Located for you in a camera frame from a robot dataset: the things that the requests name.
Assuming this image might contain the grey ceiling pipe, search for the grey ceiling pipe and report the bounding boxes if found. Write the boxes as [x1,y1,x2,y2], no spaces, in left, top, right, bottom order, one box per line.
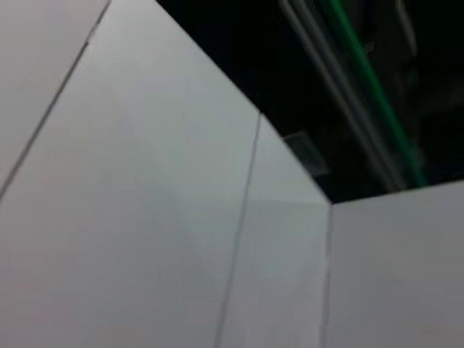
[279,0,396,192]
[295,0,410,191]

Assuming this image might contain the green cable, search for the green cable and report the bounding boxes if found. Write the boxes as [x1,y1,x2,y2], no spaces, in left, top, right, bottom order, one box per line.
[324,0,431,188]

